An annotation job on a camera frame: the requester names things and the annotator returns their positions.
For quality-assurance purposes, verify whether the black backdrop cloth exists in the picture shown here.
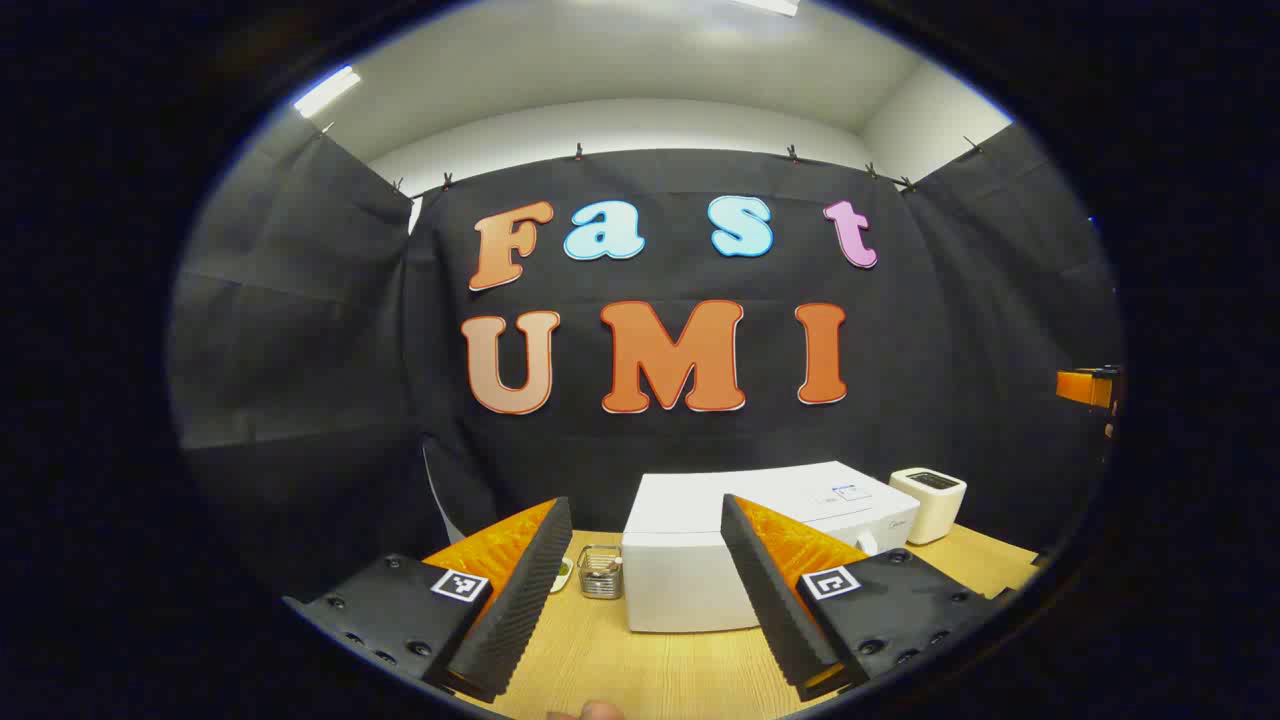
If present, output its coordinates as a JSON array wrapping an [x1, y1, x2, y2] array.
[[168, 110, 1121, 601]]

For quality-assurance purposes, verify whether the ceiling light panel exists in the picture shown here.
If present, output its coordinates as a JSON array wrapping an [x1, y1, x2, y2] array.
[[293, 66, 362, 119]]

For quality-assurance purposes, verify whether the white microwave oven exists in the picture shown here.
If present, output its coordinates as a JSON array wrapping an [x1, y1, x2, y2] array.
[[621, 461, 921, 634]]

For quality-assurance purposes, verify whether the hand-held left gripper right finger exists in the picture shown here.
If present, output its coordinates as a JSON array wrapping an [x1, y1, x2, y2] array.
[[720, 493, 1001, 701]]

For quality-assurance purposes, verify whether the metal wire utensil holder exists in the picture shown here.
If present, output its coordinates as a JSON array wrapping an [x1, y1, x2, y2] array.
[[577, 544, 625, 600]]

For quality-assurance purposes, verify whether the white toaster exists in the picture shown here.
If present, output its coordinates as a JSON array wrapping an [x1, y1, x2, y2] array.
[[889, 467, 968, 546]]

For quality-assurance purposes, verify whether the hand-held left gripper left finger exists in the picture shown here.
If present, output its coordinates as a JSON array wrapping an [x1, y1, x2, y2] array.
[[283, 497, 574, 704]]

